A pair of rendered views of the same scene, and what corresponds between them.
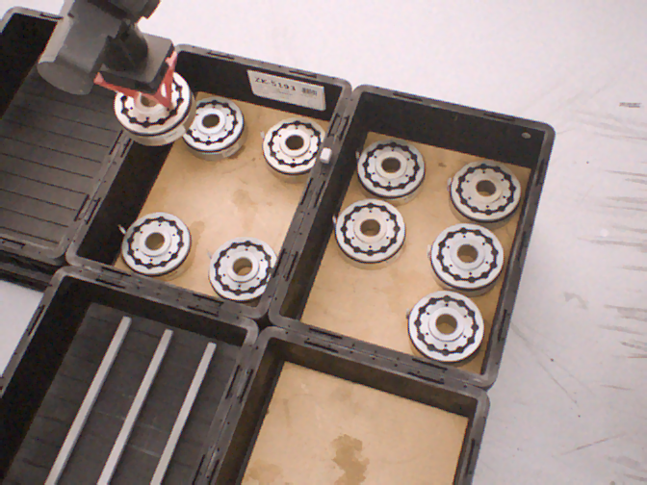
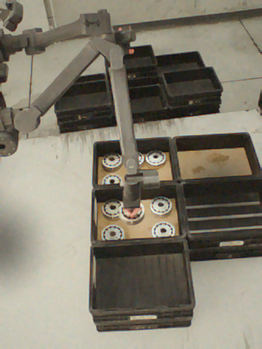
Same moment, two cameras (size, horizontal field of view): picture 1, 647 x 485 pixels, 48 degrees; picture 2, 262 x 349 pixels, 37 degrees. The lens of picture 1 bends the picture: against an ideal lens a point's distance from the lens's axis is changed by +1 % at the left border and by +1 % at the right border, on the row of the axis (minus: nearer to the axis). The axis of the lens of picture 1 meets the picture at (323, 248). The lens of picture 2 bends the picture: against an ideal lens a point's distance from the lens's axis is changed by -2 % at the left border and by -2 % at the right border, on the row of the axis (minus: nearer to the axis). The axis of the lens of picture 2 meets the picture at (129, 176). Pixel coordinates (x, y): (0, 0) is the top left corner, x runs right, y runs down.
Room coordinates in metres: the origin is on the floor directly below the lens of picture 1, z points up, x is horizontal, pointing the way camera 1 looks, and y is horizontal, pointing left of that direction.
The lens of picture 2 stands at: (1.03, 1.03, 2.35)
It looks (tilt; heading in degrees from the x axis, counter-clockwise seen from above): 50 degrees down; 244
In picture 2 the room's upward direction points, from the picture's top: 5 degrees counter-clockwise
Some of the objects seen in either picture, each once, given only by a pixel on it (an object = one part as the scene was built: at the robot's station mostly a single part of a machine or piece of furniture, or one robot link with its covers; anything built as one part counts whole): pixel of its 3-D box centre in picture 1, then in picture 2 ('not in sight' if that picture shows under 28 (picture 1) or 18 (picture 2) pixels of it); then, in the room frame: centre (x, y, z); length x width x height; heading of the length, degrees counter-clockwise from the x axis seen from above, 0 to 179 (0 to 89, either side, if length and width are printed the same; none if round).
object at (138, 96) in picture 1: (151, 98); not in sight; (0.63, 0.19, 1.04); 0.05 x 0.05 x 0.01
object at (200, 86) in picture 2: not in sight; (189, 104); (-0.45, -0.86, 0.37); 0.40 x 0.30 x 0.45; 158
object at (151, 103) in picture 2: not in sight; (138, 116); (-0.08, -1.01, 0.31); 0.40 x 0.30 x 0.34; 158
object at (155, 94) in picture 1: (147, 79); not in sight; (0.62, 0.18, 1.09); 0.07 x 0.07 x 0.09; 60
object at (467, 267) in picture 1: (467, 254); not in sight; (0.40, -0.20, 0.86); 0.05 x 0.05 x 0.01
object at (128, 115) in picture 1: (152, 101); (132, 210); (0.63, 0.19, 1.04); 0.10 x 0.10 x 0.01
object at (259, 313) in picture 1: (217, 171); (136, 213); (0.58, 0.13, 0.92); 0.40 x 0.30 x 0.02; 152
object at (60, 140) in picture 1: (50, 143); (140, 280); (0.72, 0.40, 0.87); 0.40 x 0.30 x 0.11; 152
